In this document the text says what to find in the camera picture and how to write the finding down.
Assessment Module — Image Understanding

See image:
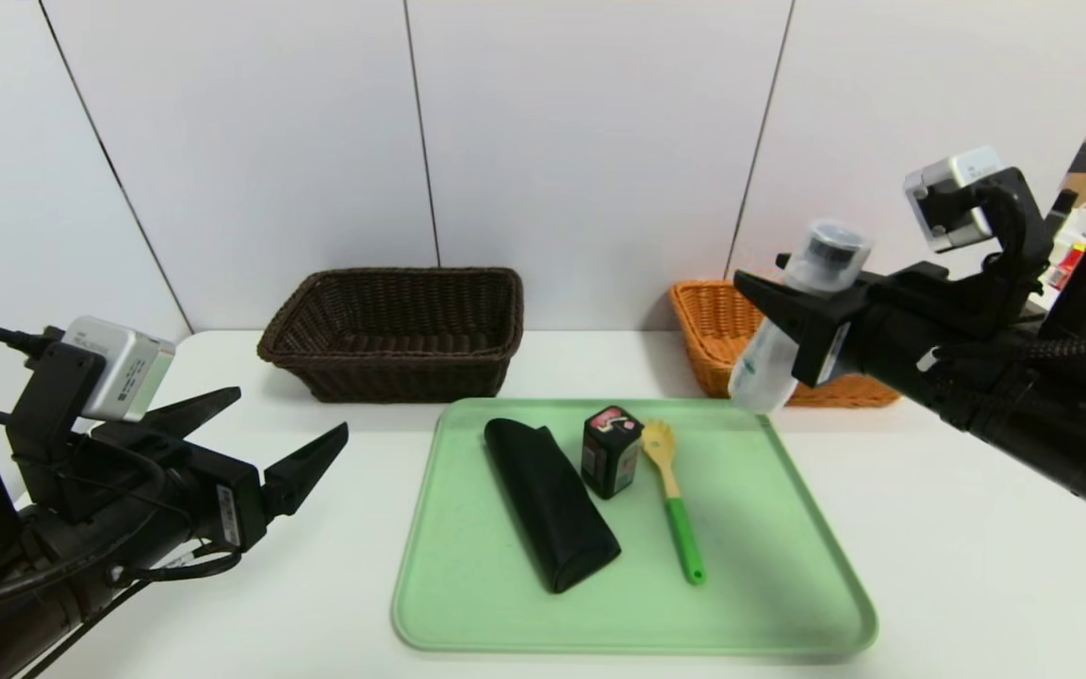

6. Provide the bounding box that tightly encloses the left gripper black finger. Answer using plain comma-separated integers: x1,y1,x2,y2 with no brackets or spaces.
139,386,242,439
261,421,350,518

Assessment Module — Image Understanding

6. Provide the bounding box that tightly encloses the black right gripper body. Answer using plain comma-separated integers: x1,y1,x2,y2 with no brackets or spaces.
791,261,972,422

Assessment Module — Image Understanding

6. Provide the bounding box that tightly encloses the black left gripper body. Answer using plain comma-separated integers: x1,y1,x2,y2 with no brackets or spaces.
62,420,270,583

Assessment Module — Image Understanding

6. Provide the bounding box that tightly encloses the white bottle with clear cap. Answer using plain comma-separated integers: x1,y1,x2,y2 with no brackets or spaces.
727,219,874,414

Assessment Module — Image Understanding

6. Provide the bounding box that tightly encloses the small black carton pink top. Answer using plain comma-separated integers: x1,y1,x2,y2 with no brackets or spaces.
581,406,644,500

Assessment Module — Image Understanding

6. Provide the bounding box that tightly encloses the yellow spoon with green handle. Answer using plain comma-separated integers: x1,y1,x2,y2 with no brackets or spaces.
639,419,706,586

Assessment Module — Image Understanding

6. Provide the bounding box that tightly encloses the orange wicker basket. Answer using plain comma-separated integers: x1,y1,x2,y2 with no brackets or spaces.
668,279,902,408

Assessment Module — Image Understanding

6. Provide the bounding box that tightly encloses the dark brown wicker basket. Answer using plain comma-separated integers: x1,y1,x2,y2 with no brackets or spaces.
257,268,525,405

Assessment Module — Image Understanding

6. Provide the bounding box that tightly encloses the light green plastic tray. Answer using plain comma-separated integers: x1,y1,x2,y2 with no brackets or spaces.
392,397,879,654

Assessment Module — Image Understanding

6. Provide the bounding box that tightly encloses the black glasses case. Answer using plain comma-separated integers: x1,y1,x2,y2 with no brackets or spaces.
484,418,621,594

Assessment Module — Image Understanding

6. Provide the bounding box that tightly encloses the red and yellow box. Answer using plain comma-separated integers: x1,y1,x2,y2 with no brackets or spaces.
1055,240,1086,290

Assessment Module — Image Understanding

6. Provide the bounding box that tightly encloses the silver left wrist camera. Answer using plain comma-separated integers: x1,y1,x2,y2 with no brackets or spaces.
62,316,176,422

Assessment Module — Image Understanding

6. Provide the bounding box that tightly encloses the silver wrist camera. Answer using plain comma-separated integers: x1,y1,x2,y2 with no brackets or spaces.
903,146,1011,254
62,316,176,422

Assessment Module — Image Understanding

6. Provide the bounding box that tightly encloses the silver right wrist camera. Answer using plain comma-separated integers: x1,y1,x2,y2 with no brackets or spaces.
903,146,1011,254

